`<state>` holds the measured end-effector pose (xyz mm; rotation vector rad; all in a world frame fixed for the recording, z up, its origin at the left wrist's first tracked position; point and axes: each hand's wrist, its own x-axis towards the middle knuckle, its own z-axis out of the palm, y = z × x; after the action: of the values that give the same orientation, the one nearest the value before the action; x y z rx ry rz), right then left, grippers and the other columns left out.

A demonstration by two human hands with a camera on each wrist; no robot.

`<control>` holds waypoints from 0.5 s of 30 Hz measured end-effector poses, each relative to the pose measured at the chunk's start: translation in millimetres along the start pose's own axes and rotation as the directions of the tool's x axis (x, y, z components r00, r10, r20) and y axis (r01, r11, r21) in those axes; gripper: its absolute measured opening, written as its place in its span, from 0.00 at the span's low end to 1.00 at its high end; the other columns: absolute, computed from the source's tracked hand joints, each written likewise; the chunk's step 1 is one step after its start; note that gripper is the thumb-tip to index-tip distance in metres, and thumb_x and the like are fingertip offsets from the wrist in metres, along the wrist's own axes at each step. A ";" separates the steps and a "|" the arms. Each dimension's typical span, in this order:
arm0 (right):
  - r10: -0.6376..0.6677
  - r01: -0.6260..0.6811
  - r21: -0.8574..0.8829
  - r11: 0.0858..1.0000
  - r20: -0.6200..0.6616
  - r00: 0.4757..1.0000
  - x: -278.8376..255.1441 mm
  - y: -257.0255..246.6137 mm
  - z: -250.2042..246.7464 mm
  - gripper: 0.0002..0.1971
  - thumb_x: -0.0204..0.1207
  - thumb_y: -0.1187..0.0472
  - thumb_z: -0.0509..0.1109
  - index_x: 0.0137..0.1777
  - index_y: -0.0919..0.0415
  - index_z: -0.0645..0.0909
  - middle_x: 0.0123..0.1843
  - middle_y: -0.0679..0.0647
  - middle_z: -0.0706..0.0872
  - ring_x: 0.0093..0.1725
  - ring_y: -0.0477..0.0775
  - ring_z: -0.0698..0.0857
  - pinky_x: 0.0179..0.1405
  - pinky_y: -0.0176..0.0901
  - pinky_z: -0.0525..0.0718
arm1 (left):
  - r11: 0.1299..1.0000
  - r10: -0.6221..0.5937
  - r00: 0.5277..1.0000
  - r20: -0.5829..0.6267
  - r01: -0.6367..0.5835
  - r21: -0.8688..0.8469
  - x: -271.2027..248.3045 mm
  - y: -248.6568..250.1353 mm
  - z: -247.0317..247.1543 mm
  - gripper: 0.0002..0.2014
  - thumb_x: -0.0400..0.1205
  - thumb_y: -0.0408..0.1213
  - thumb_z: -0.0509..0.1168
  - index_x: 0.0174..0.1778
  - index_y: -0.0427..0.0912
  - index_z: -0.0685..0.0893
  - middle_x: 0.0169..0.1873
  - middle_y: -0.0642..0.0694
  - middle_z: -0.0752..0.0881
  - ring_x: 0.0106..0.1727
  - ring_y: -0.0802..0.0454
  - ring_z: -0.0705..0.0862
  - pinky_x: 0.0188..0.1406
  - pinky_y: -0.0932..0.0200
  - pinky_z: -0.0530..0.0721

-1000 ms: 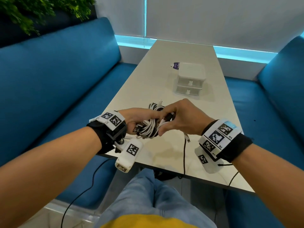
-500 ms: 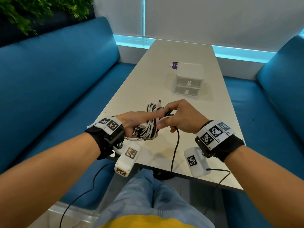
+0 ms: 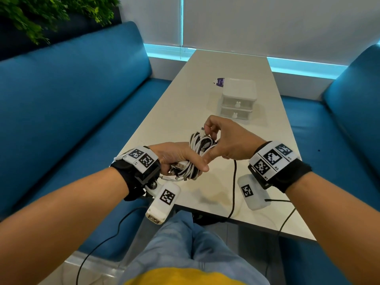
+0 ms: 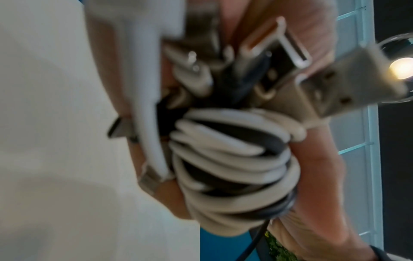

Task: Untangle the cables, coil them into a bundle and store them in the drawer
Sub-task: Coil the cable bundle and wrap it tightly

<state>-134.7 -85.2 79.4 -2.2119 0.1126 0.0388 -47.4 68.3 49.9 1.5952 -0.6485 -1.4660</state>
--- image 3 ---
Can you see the person's right hand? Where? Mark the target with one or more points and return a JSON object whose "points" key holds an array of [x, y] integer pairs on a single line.
{"points": [[237, 142]]}

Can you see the person's left hand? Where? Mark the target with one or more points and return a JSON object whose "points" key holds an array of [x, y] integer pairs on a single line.
{"points": [[175, 152]]}

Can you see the white mini drawer box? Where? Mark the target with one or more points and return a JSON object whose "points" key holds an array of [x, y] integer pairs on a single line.
{"points": [[239, 87]]}

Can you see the person's left forearm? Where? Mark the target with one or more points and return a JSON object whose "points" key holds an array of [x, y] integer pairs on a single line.
{"points": [[59, 225]]}

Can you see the person's right forearm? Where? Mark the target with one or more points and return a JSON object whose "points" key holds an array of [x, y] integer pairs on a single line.
{"points": [[335, 228]]}

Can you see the dark planter box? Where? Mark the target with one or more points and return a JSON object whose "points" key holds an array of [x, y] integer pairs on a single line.
{"points": [[74, 26]]}

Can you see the black marker wristband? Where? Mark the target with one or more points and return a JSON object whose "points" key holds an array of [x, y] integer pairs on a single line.
{"points": [[124, 178], [294, 178]]}

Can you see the purple sticker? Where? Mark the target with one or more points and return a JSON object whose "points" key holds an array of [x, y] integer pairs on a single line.
{"points": [[219, 82]]}

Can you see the white charger on floor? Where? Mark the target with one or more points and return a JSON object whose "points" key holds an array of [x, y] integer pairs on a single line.
{"points": [[279, 200]]}

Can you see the blue jeans legs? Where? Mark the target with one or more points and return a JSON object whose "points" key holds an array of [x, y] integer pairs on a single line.
{"points": [[178, 249]]}

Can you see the blue sofa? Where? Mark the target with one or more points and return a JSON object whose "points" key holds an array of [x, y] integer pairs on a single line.
{"points": [[341, 139], [59, 115]]}

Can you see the yellow shirt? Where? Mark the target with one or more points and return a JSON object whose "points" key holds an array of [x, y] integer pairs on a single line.
{"points": [[184, 277]]}

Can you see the white roller blind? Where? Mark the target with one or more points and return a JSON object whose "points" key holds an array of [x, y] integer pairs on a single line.
{"points": [[148, 17], [282, 23]]}

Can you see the green plant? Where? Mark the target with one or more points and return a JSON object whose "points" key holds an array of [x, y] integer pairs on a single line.
{"points": [[29, 11]]}

